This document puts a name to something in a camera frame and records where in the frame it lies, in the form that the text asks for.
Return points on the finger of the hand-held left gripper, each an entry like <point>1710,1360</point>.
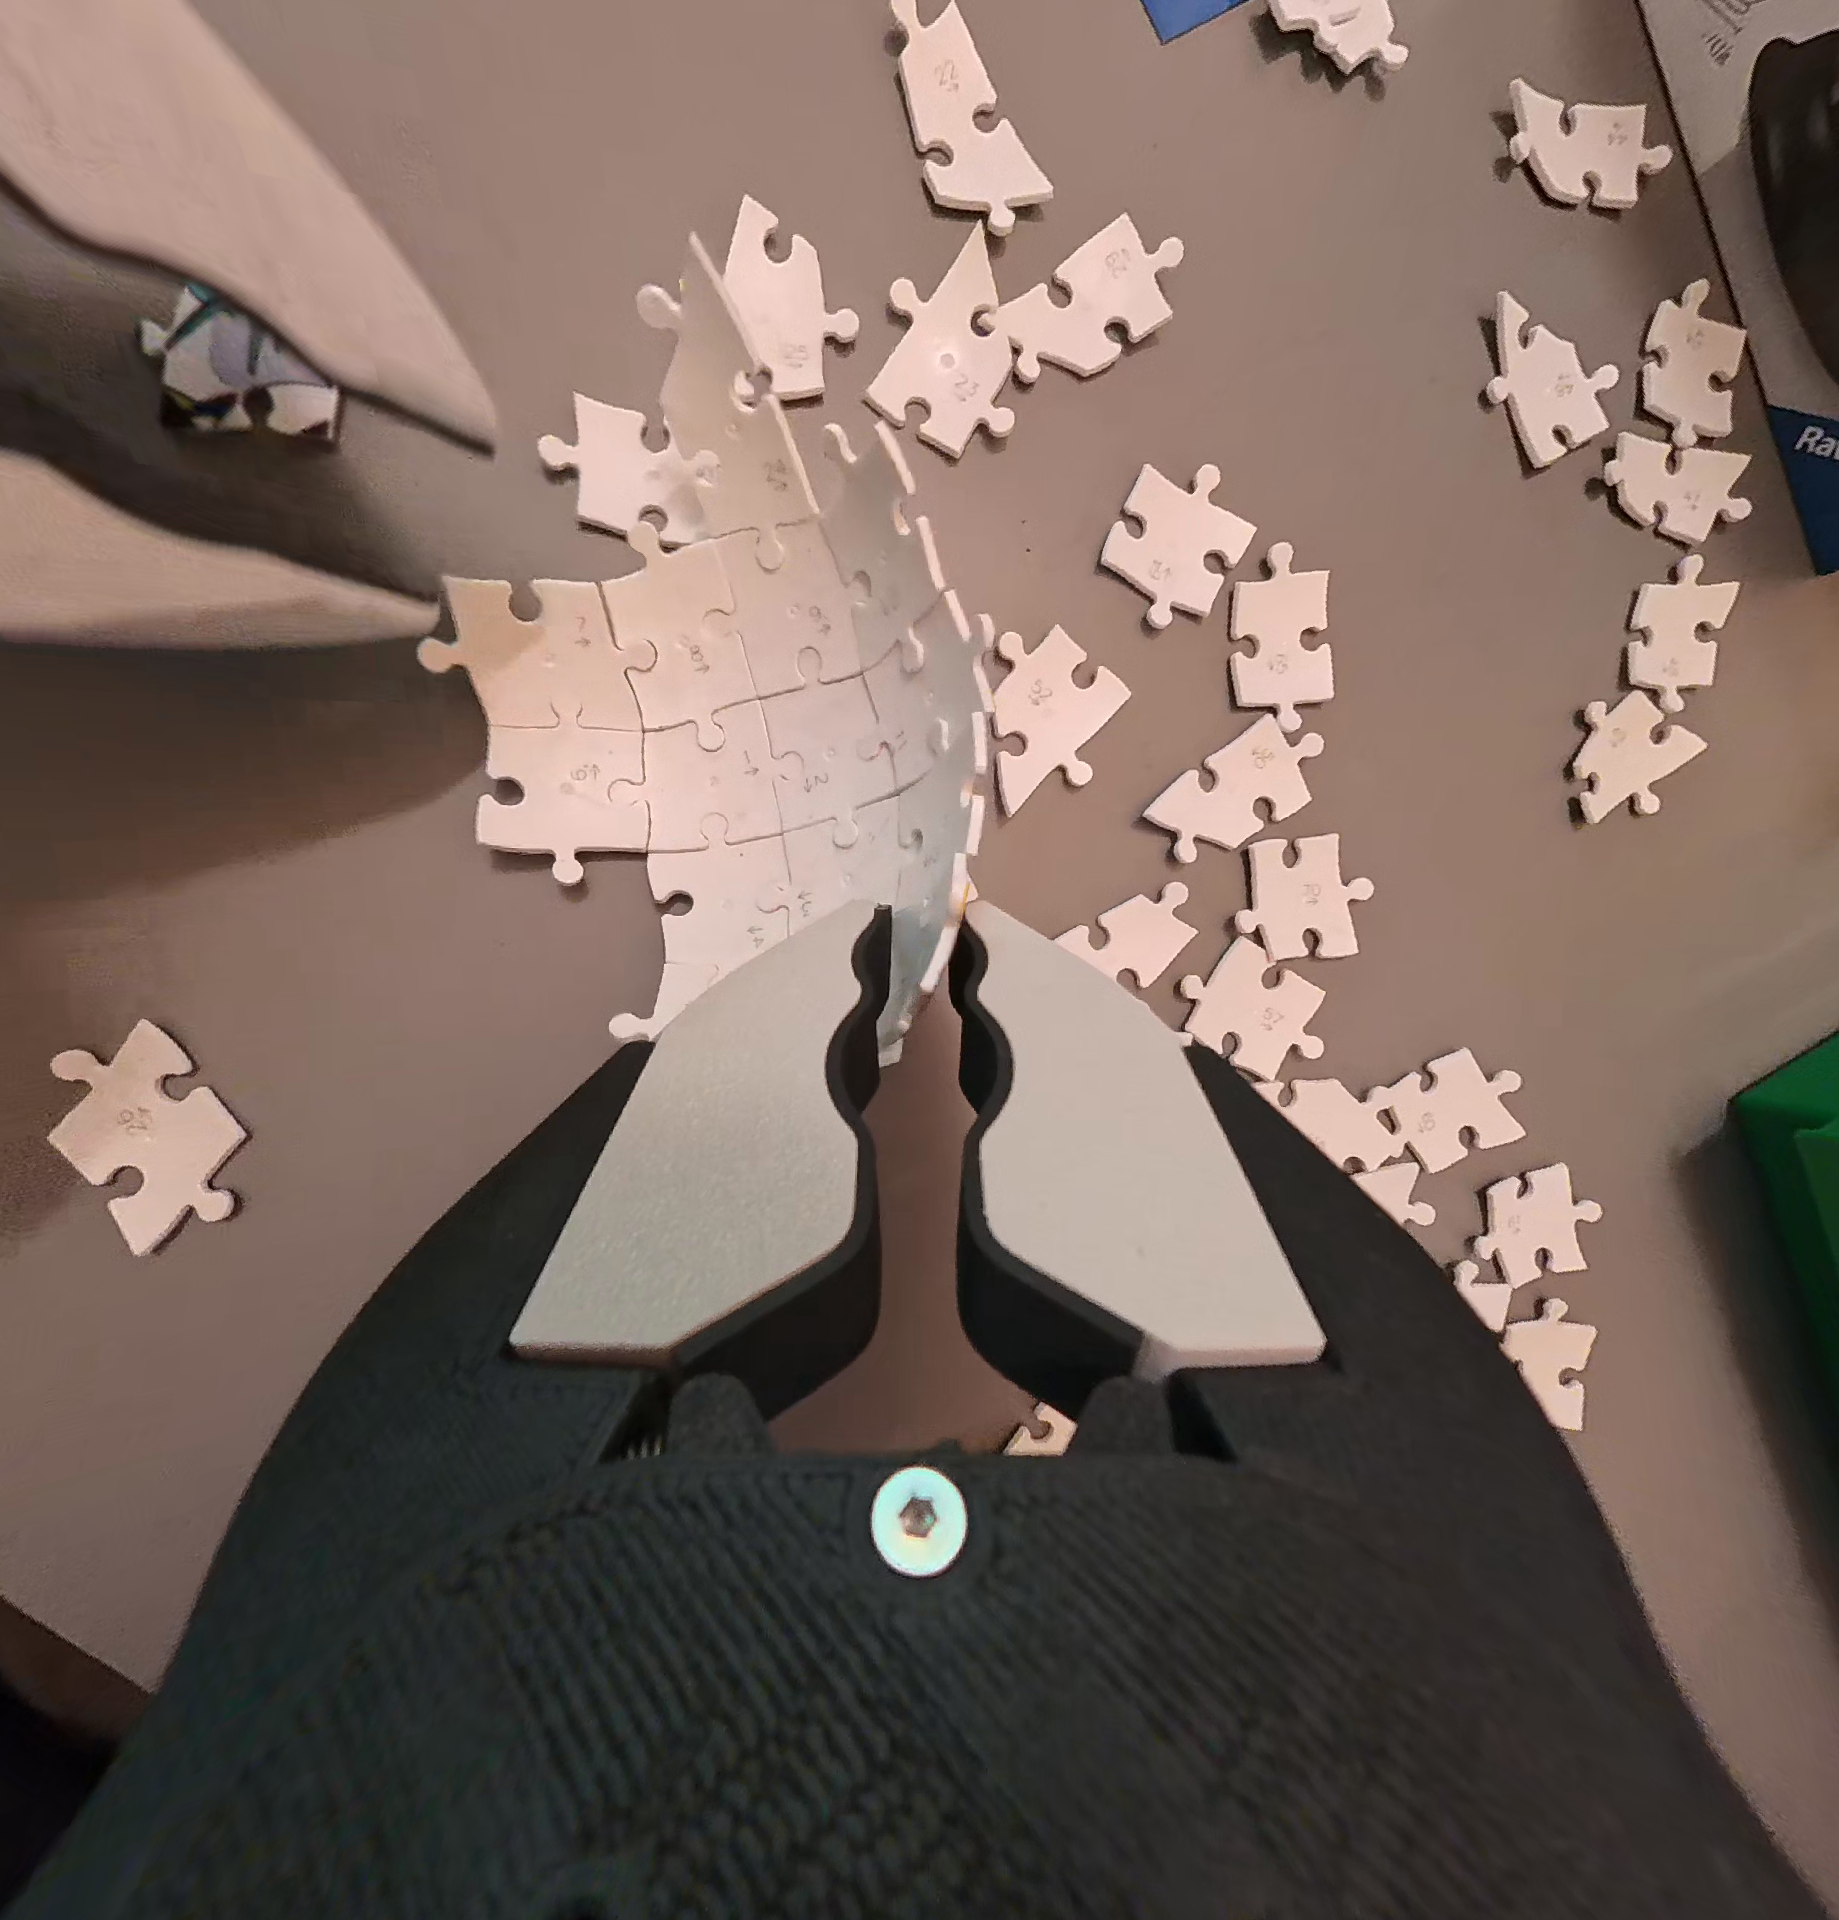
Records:
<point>185,180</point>
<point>139,554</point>

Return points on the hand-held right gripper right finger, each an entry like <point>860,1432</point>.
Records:
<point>1144,1185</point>

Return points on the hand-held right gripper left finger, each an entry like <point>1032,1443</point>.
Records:
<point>710,1185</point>

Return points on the colourful printed puzzle piece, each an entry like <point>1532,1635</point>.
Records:
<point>245,375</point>

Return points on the bowl-shaped assembled puzzle section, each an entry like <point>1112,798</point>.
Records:
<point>754,691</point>

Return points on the scatter of white pieces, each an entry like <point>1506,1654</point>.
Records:
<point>1280,644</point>

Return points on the blue puzzle box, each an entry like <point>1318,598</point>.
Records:
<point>1804,301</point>

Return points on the green plastic bin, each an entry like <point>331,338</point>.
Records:
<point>1828,1200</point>

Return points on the white instruction leaflet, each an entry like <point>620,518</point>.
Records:
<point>1190,14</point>

